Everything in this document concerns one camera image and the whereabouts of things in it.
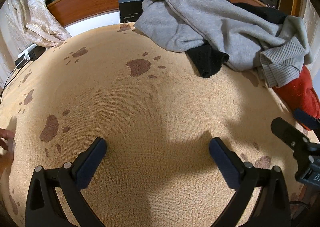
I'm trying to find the black charger cable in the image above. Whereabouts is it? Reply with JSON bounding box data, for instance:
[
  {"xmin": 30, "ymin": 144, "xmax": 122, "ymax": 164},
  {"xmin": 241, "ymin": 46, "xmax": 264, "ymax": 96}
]
[{"xmin": 0, "ymin": 63, "xmax": 22, "ymax": 103}]

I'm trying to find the black box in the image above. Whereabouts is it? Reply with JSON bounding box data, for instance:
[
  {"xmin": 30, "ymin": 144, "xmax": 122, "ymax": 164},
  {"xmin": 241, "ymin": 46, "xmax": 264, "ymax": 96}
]
[{"xmin": 118, "ymin": 0, "xmax": 148, "ymax": 24}]

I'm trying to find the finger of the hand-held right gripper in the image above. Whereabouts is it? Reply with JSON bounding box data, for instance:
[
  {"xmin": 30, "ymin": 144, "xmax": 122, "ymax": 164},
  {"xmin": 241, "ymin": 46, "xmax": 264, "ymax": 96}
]
[
  {"xmin": 293, "ymin": 108, "xmax": 320, "ymax": 130},
  {"xmin": 271, "ymin": 116, "xmax": 311, "ymax": 149}
]

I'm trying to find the paw print blanket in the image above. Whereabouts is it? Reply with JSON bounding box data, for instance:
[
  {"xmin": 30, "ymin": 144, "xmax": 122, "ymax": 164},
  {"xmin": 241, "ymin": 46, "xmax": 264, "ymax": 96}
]
[{"xmin": 0, "ymin": 22, "xmax": 320, "ymax": 227}]

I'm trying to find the black sweater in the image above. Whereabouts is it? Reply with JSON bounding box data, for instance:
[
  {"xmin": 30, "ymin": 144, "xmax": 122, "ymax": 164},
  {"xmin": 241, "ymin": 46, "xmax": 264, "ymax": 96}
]
[{"xmin": 176, "ymin": 0, "xmax": 287, "ymax": 79}]

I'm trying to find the grey fleece sweatshirt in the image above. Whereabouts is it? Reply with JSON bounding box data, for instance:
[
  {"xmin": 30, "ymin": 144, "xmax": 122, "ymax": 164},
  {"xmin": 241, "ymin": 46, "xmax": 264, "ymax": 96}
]
[{"xmin": 134, "ymin": 0, "xmax": 309, "ymax": 72}]

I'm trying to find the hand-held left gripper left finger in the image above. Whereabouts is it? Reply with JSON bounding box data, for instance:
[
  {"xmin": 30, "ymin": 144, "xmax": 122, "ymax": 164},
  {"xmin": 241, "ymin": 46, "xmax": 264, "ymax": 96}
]
[{"xmin": 25, "ymin": 137, "xmax": 108, "ymax": 227}]

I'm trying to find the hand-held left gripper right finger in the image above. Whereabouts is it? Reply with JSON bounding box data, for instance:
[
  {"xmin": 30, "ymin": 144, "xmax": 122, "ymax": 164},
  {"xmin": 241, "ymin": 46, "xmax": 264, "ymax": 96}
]
[{"xmin": 209, "ymin": 137, "xmax": 292, "ymax": 227}]

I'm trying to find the white power strip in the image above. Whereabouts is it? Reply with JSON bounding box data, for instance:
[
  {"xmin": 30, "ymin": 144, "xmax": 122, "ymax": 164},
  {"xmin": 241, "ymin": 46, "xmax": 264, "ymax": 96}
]
[{"xmin": 18, "ymin": 43, "xmax": 38, "ymax": 62}]

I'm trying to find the cream curtain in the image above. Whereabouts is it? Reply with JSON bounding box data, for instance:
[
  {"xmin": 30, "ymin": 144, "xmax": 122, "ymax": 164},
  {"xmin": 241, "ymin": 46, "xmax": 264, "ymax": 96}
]
[
  {"xmin": 299, "ymin": 0, "xmax": 320, "ymax": 51},
  {"xmin": 0, "ymin": 0, "xmax": 72, "ymax": 59}
]

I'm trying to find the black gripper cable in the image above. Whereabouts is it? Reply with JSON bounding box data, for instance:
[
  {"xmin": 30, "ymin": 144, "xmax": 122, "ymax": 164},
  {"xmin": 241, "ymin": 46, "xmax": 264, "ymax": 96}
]
[{"xmin": 289, "ymin": 199, "xmax": 313, "ymax": 212}]

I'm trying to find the red garment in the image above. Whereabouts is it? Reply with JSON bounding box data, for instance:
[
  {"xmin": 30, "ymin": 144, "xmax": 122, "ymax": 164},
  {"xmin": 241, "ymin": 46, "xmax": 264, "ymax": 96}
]
[{"xmin": 271, "ymin": 65, "xmax": 320, "ymax": 130}]

